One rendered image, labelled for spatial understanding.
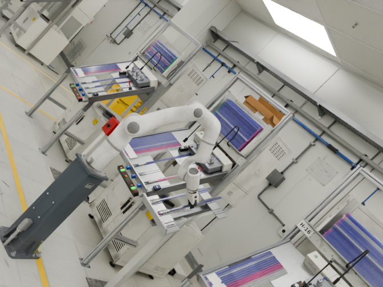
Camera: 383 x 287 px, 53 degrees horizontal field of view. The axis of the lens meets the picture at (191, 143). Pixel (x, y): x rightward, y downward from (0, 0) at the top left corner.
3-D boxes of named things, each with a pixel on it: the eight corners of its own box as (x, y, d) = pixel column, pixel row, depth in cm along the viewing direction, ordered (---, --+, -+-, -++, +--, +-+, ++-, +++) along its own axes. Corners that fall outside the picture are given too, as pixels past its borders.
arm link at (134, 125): (126, 134, 242) (125, 140, 226) (121, 115, 239) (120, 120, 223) (204, 115, 246) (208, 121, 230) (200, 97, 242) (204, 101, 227)
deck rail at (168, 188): (146, 198, 283) (147, 192, 280) (145, 196, 284) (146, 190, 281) (227, 177, 316) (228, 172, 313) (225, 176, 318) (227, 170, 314)
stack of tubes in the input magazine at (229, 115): (238, 150, 310) (262, 127, 307) (206, 118, 344) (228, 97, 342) (245, 157, 319) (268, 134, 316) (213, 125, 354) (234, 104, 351)
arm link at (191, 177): (182, 185, 253) (194, 192, 249) (183, 171, 245) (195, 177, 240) (190, 179, 258) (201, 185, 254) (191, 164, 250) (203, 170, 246)
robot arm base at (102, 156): (90, 173, 226) (112, 151, 225) (76, 152, 235) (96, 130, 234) (109, 179, 243) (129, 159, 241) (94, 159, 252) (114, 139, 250)
